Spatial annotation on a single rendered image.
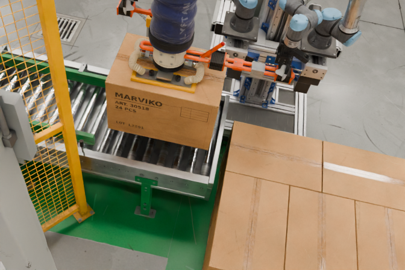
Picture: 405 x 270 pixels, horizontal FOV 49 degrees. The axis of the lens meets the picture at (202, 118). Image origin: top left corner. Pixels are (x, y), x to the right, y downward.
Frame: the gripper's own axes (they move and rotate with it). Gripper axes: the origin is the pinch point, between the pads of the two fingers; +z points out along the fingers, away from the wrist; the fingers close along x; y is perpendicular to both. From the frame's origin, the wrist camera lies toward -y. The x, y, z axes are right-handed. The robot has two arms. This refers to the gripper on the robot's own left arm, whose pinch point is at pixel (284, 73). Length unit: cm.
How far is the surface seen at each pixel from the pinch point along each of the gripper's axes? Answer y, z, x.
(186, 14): 53, -30, 7
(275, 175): -14, 67, 19
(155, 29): 67, -19, 9
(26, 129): 90, -41, 92
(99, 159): 90, 62, 35
